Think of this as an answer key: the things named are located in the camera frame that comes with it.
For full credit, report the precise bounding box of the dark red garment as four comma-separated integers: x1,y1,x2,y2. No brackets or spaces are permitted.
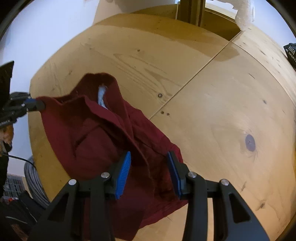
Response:
40,73,186,240

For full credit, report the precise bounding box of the white lace tablecloth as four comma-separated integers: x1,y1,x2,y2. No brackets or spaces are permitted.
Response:
218,0,255,31

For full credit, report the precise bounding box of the black cable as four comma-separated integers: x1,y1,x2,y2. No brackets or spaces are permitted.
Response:
0,153,38,170

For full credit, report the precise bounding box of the grey coiled hose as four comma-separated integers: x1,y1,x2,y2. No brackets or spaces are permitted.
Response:
23,155,51,209

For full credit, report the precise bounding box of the black drawstring sports bag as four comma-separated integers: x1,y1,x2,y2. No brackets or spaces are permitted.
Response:
283,43,296,69

